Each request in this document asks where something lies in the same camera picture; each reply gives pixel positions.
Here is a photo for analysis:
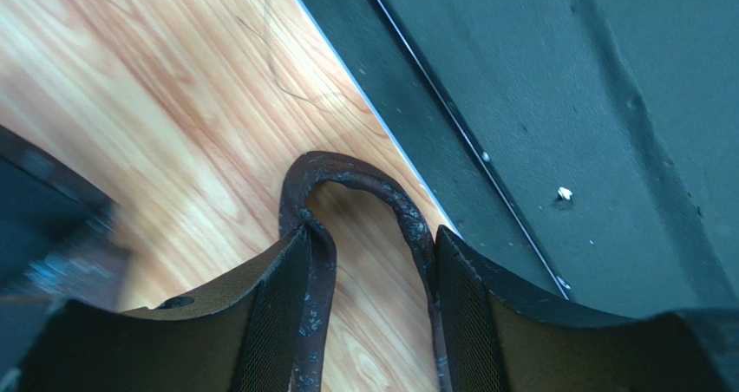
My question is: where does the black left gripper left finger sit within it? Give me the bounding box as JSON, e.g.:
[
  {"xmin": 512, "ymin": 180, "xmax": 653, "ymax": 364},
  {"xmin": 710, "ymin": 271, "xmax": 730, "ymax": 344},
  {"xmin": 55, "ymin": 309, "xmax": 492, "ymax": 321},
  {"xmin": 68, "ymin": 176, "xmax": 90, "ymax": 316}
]
[{"xmin": 1, "ymin": 229, "xmax": 311, "ymax": 391}]

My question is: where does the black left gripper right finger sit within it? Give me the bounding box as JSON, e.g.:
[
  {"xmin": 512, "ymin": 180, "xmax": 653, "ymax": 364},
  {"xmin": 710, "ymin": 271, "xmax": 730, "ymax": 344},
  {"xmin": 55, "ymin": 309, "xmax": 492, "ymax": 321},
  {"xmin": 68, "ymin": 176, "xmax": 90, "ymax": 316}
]
[{"xmin": 435, "ymin": 227, "xmax": 738, "ymax": 391}]

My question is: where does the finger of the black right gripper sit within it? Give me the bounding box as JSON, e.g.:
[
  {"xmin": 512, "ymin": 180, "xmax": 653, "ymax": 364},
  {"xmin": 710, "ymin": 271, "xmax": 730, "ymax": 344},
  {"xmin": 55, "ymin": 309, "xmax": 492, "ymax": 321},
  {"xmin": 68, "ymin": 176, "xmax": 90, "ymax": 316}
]
[{"xmin": 1, "ymin": 127, "xmax": 129, "ymax": 373}]

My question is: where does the dark floral necktie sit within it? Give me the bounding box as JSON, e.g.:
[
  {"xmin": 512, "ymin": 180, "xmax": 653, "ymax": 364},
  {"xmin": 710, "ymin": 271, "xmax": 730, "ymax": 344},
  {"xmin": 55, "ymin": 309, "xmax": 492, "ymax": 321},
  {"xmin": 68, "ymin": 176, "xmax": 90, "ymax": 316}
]
[{"xmin": 278, "ymin": 151, "xmax": 453, "ymax": 391}]

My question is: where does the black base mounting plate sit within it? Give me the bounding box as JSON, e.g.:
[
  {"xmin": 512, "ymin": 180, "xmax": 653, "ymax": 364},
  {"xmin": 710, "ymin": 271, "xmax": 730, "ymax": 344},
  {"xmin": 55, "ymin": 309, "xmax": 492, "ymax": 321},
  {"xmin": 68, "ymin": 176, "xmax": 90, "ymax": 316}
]
[{"xmin": 299, "ymin": 0, "xmax": 738, "ymax": 317}]

